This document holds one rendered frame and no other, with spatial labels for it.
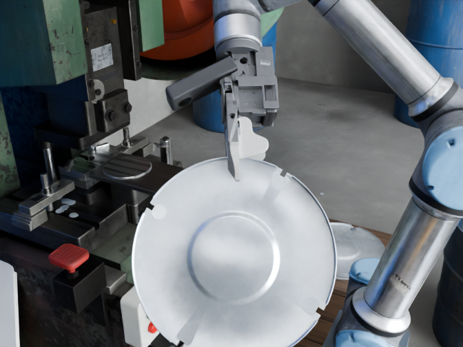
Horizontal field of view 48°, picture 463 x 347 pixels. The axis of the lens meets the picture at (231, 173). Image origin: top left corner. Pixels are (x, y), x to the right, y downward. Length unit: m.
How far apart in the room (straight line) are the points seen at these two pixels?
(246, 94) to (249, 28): 0.11
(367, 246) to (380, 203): 1.02
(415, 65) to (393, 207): 1.88
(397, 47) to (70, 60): 0.65
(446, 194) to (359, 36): 0.31
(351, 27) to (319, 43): 3.62
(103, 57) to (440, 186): 0.81
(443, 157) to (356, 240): 1.02
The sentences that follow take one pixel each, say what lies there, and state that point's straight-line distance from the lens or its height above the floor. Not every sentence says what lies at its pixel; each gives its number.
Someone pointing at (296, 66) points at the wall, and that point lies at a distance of 4.68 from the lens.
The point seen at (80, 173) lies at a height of 0.78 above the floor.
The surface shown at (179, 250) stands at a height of 0.94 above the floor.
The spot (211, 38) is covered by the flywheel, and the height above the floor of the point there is 1.05.
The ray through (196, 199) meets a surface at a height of 1.01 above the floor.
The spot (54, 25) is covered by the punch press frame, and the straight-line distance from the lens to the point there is 1.11.
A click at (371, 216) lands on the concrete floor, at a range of 2.68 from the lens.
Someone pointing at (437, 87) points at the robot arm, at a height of 1.10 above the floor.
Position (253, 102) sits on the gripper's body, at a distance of 0.76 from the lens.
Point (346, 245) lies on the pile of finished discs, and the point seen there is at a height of 0.38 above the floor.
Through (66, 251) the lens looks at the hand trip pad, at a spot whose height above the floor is 0.76.
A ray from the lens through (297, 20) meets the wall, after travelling 4.59.
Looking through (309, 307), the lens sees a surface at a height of 0.89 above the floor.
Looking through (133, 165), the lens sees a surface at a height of 0.79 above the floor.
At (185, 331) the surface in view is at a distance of 0.76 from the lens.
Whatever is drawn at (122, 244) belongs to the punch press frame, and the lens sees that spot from 1.30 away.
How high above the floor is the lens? 1.38
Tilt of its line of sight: 28 degrees down
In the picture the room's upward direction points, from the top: straight up
